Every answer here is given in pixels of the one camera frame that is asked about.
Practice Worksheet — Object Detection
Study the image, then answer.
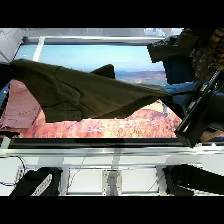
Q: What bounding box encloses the dark olive long-sleeved shirt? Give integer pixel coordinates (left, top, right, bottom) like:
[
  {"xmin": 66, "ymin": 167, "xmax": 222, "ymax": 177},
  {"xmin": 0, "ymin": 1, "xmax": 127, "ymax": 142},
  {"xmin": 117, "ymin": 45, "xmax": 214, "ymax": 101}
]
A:
[{"xmin": 0, "ymin": 58, "xmax": 186, "ymax": 124}]

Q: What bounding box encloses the dark blue garment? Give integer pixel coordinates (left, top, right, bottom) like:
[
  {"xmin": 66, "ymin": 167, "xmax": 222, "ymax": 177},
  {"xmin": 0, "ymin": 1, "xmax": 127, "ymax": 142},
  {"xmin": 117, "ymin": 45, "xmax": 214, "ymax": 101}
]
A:
[{"xmin": 162, "ymin": 58, "xmax": 197, "ymax": 86}]

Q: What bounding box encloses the brown patterned garment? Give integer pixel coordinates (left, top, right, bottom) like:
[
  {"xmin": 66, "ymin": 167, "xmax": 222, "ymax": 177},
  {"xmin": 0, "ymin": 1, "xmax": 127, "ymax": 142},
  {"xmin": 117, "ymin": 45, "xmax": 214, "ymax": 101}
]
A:
[{"xmin": 189, "ymin": 46, "xmax": 218, "ymax": 83}]

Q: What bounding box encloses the yellow black striped garment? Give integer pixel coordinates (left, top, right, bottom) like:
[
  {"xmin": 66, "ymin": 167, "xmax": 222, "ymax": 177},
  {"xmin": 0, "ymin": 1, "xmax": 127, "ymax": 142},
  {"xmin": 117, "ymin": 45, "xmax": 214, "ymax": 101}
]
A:
[{"xmin": 203, "ymin": 28, "xmax": 224, "ymax": 72}]

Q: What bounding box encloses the silver frame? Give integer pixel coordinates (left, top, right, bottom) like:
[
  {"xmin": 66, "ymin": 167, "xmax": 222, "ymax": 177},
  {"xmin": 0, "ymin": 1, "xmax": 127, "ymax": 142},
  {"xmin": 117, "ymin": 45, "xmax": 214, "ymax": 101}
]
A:
[{"xmin": 0, "ymin": 137, "xmax": 224, "ymax": 197}]

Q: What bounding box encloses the black cable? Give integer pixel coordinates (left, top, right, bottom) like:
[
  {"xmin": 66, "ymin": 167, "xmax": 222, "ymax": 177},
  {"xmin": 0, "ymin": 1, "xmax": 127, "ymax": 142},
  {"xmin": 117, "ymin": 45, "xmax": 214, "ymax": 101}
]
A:
[{"xmin": 0, "ymin": 155, "xmax": 30, "ymax": 188}]

